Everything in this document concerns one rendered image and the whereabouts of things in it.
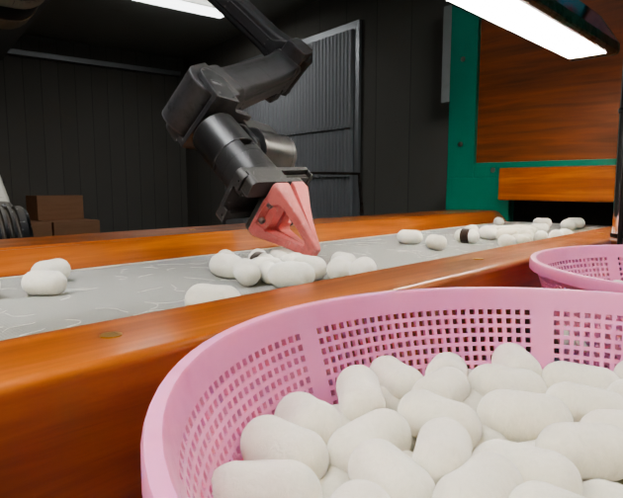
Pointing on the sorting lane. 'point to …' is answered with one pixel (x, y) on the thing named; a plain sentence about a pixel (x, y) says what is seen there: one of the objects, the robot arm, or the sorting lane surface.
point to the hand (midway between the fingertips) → (311, 249)
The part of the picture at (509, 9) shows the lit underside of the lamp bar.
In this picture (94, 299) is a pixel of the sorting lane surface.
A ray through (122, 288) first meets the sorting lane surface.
